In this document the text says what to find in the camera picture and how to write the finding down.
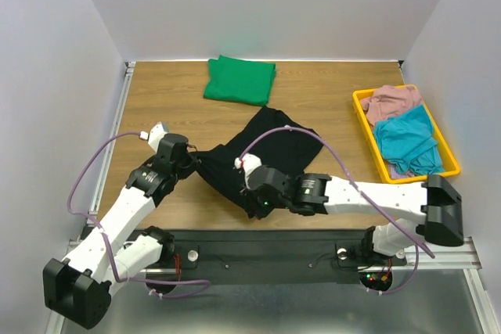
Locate black t shirt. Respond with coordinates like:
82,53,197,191
192,106,323,219

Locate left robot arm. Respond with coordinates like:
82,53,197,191
42,130,193,329

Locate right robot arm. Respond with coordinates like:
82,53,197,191
244,166,464,264

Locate folded green t shirt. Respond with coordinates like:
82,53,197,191
204,56,276,106

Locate teal t shirt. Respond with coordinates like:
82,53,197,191
373,105,445,176

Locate pink t shirt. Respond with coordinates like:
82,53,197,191
360,85,424,127

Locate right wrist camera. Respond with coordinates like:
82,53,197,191
234,153,262,188

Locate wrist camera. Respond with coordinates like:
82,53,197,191
139,122,169,153
234,153,262,188

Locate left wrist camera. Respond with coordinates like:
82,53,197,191
139,122,169,153

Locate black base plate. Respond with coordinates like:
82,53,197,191
142,229,405,285

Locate aluminium side rail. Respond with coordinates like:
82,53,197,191
86,60,137,229

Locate aluminium front rail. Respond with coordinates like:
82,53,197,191
65,234,481,277

